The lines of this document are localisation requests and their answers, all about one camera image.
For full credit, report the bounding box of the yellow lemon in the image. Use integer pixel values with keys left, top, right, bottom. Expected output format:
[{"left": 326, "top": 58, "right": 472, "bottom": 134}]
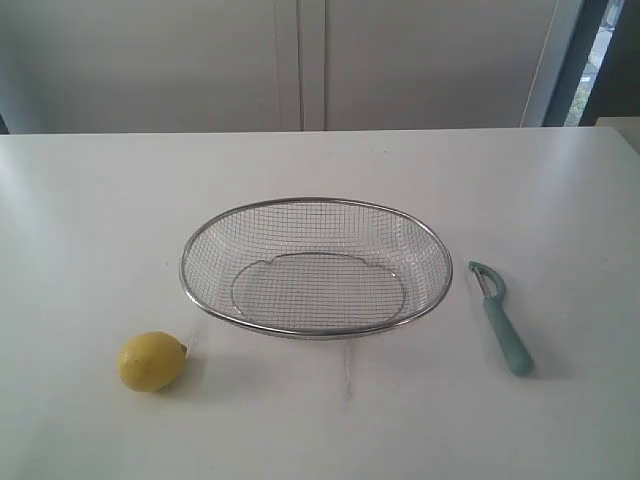
[{"left": 118, "top": 331, "right": 188, "bottom": 393}]

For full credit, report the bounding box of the oval wire mesh basket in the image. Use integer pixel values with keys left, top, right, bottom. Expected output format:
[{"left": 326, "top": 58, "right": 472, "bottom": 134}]
[{"left": 179, "top": 197, "right": 453, "bottom": 339}]

